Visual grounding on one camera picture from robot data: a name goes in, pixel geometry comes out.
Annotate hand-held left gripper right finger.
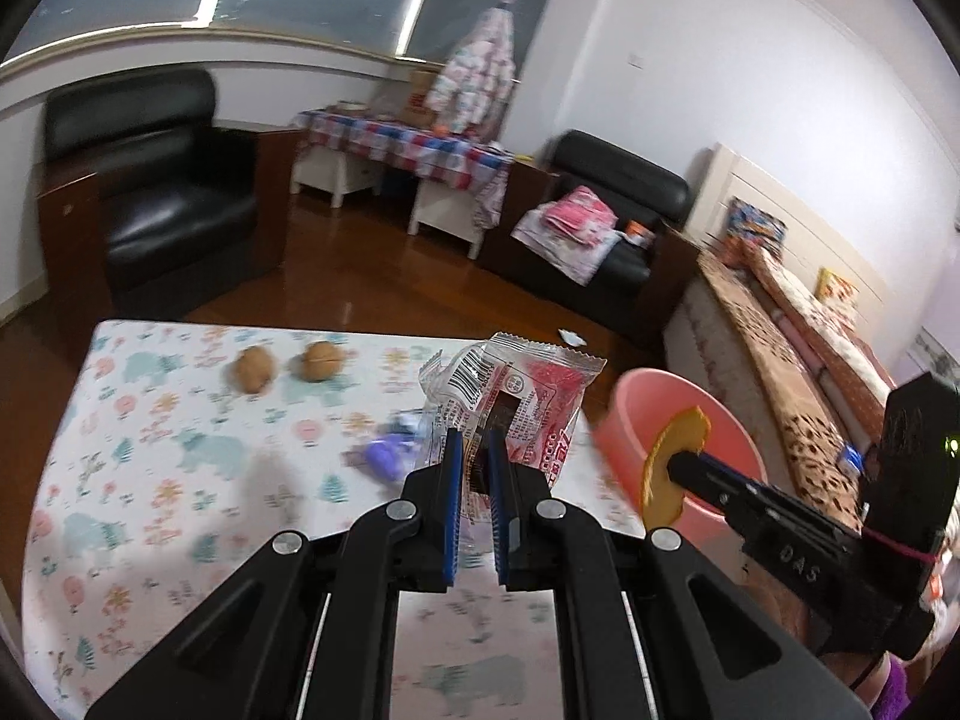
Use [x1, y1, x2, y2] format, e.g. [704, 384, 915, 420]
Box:
[480, 427, 871, 720]

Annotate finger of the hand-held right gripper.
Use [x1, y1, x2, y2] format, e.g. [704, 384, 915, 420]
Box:
[666, 450, 912, 616]

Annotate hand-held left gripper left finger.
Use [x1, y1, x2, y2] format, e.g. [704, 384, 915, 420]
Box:
[86, 427, 466, 720]

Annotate clear red-printed snack wrapper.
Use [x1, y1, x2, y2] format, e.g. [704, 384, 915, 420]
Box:
[418, 331, 608, 563]

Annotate orange peel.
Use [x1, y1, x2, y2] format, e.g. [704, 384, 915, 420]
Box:
[639, 406, 713, 527]

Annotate pink plastic bucket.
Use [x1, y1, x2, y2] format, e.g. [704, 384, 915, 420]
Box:
[596, 367, 766, 545]

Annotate person's right forearm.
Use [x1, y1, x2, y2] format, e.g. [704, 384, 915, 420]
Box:
[840, 649, 916, 720]

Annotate purple wrapper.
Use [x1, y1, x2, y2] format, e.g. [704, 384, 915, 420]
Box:
[343, 431, 425, 482]

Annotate orange floral quilt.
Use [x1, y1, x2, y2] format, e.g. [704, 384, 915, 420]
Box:
[742, 247, 893, 421]

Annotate yellow floral pillow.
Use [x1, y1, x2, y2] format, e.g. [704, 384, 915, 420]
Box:
[816, 268, 860, 308]

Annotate brown walnut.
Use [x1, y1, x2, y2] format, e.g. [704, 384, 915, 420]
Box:
[238, 346, 275, 392]
[301, 341, 346, 382]

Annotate floral bear tablecloth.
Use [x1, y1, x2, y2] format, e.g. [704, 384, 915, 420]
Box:
[21, 319, 653, 720]

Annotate white printed cloth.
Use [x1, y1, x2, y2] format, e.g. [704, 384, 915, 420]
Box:
[511, 206, 623, 286]

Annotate colourful cartoon pillow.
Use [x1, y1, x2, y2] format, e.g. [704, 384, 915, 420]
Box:
[726, 196, 788, 256]

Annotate white side cabinet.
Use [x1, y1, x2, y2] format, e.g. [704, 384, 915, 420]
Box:
[409, 176, 485, 260]
[291, 148, 383, 207]

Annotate pink folded clothes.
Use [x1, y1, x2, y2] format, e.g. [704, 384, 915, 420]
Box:
[544, 186, 620, 245]

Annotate cream bed headboard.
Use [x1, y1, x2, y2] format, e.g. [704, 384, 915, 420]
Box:
[686, 142, 886, 331]

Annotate black leather armchair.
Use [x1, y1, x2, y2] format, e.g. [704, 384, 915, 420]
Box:
[480, 129, 702, 342]
[36, 67, 286, 316]

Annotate side table with plaid cloth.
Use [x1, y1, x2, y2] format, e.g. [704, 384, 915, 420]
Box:
[296, 109, 515, 230]

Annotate cardboard box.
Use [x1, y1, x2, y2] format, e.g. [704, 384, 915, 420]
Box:
[405, 69, 443, 128]

